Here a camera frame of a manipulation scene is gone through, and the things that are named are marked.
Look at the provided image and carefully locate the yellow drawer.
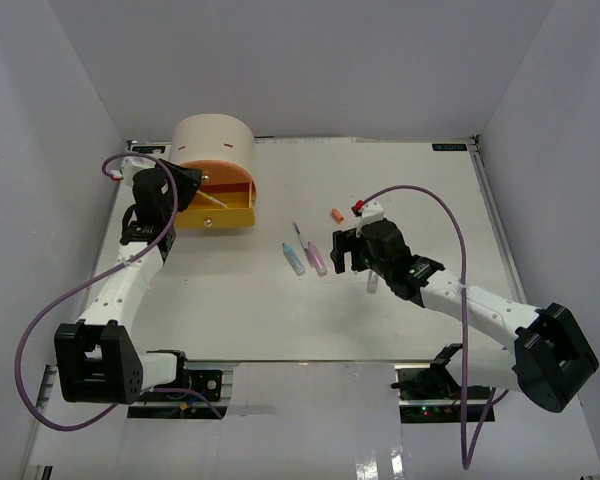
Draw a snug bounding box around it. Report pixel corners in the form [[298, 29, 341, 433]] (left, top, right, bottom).
[[175, 183, 256, 229]]

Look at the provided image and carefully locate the thin grey pen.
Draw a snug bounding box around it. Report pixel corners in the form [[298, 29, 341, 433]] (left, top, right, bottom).
[[292, 221, 307, 250]]

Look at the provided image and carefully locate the yellow pen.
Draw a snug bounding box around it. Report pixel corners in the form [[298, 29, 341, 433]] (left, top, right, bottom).
[[196, 190, 229, 209]]

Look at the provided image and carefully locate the orange top drawer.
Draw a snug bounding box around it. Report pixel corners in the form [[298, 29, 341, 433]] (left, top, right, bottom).
[[181, 160, 254, 185]]

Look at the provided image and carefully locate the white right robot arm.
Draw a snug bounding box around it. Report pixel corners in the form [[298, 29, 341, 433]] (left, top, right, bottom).
[[330, 219, 599, 413]]

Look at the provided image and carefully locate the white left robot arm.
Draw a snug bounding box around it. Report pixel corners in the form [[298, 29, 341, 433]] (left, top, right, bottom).
[[54, 162, 202, 405]]

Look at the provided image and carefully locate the orange capped clear highlighter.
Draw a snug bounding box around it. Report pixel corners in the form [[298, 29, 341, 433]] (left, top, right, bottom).
[[366, 271, 379, 294]]

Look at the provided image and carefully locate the pink highlighter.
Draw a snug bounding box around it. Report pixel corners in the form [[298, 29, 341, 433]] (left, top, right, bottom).
[[307, 242, 327, 277]]

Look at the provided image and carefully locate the orange pen cap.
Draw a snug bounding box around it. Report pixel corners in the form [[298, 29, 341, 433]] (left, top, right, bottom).
[[330, 208, 344, 224]]

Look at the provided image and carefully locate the beige cylindrical drawer organizer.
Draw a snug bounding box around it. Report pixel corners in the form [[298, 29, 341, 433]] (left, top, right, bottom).
[[169, 114, 256, 189]]

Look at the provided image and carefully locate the blue highlighter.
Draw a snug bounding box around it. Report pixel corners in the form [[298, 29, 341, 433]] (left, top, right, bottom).
[[282, 243, 306, 276]]

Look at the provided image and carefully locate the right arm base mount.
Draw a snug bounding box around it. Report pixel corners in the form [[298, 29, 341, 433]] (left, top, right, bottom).
[[389, 342, 496, 424]]

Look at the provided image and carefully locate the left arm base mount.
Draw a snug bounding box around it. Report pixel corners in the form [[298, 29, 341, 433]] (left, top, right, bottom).
[[127, 368, 233, 420]]

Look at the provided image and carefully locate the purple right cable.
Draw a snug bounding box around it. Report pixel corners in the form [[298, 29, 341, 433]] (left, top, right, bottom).
[[359, 184, 496, 470]]

